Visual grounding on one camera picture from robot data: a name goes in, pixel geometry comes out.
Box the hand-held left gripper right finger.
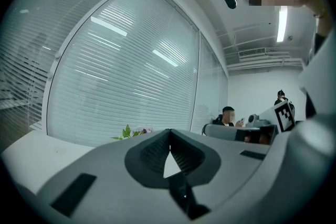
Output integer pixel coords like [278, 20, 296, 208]
[170, 130, 205, 176]

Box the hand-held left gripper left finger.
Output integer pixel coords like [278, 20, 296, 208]
[140, 129, 171, 174]

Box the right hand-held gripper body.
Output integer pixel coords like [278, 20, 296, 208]
[202, 101, 296, 145]

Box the person's left forearm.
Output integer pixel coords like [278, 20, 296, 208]
[301, 0, 333, 37]

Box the pink flower pot plant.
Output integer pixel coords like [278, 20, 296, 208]
[110, 124, 154, 141]

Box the white ceiling air vent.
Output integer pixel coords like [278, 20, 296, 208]
[237, 47, 268, 59]

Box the white venetian blind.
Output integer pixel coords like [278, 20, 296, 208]
[0, 0, 144, 150]
[47, 0, 200, 147]

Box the long ceiling light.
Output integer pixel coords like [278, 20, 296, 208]
[276, 6, 288, 43]

